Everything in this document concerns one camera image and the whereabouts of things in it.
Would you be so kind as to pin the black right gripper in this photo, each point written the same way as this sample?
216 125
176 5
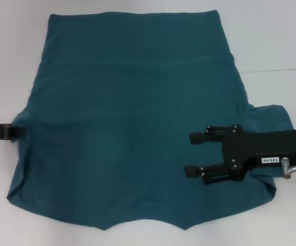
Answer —
260 147

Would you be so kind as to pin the teal blue shirt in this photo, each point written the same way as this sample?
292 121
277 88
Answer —
137 102

